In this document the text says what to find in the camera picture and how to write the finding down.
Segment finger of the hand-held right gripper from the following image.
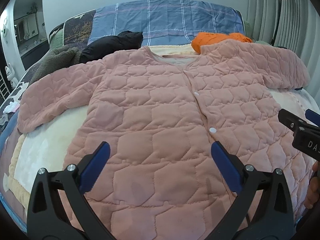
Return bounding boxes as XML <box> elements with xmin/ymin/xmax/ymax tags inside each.
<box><xmin>278</xmin><ymin>108</ymin><xmax>308</xmax><ymax>131</ymax></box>
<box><xmin>305</xmin><ymin>109</ymin><xmax>320</xmax><ymax>128</ymax></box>

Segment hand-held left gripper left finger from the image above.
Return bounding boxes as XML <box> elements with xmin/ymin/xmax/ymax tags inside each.
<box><xmin>27</xmin><ymin>141</ymin><xmax>118</xmax><ymax>240</ymax></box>

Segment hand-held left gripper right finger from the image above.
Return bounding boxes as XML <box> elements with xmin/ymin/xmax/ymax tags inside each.
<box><xmin>211</xmin><ymin>141</ymin><xmax>294</xmax><ymax>240</ymax></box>

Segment pink quilted jacket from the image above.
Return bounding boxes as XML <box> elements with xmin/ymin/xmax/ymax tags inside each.
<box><xmin>17</xmin><ymin>40</ymin><xmax>310</xmax><ymax>240</ymax></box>

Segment person's right hand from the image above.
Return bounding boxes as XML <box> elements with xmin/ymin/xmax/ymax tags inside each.
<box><xmin>303</xmin><ymin>161</ymin><xmax>320</xmax><ymax>209</ymax></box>

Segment cream plush blanket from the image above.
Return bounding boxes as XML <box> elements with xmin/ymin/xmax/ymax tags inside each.
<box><xmin>7</xmin><ymin>44</ymin><xmax>320</xmax><ymax>207</ymax></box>

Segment grey pleated curtain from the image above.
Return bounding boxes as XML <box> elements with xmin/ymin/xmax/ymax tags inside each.
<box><xmin>248</xmin><ymin>0</ymin><xmax>320</xmax><ymax>98</ymax></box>

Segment white and pink socks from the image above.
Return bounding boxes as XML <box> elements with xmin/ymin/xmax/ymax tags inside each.
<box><xmin>3</xmin><ymin>101</ymin><xmax>20</xmax><ymax>113</ymax></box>

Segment orange puffer jacket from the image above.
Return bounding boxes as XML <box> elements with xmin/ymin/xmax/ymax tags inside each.
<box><xmin>191</xmin><ymin>32</ymin><xmax>254</xmax><ymax>55</ymax></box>

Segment brown fleece garment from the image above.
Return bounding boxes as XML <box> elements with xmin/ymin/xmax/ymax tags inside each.
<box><xmin>30</xmin><ymin>44</ymin><xmax>83</xmax><ymax>83</ymax></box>

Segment black puffer jacket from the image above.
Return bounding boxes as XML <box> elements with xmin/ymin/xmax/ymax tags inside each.
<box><xmin>80</xmin><ymin>31</ymin><xmax>144</xmax><ymax>63</ymax></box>

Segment white ladder rack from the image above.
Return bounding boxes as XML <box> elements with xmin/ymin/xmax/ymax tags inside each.
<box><xmin>0</xmin><ymin>69</ymin><xmax>9</xmax><ymax>101</ymax></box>

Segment white cat figurine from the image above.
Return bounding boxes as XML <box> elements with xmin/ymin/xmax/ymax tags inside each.
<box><xmin>4</xmin><ymin>63</ymin><xmax>18</xmax><ymax>88</ymax></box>

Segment pale green pillow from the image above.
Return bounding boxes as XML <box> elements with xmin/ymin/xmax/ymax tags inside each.
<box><xmin>48</xmin><ymin>26</ymin><xmax>66</xmax><ymax>49</ymax></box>

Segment dark tree-print bed cover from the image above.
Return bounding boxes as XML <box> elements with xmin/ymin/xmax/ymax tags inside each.
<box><xmin>0</xmin><ymin>9</ymin><xmax>97</xmax><ymax>180</ymax></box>

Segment blue plaid quilt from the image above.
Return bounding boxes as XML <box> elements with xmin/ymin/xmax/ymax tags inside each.
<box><xmin>87</xmin><ymin>0</ymin><xmax>247</xmax><ymax>47</ymax></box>

